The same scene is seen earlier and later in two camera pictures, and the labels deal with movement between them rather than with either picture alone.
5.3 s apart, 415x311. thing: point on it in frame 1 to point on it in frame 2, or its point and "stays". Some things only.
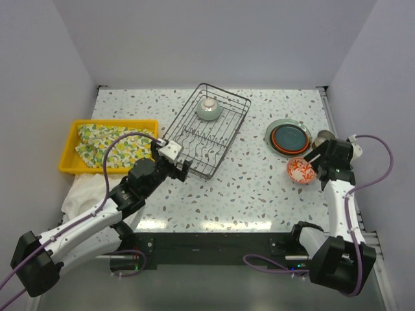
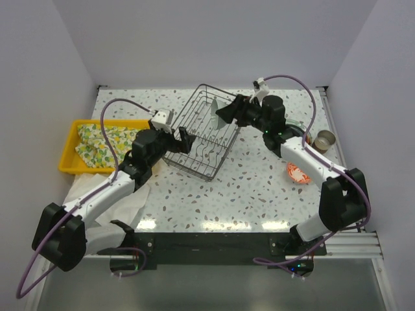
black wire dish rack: [206, 126] stays
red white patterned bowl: [300, 171] stays
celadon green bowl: [209, 109] to [217, 122]
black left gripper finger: [181, 174] to [185, 144]
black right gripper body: [323, 162] to [251, 115]
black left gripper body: [163, 169] to [162, 143]
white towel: [87, 193] stays
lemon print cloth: [122, 153] stays
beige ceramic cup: [323, 136] stays
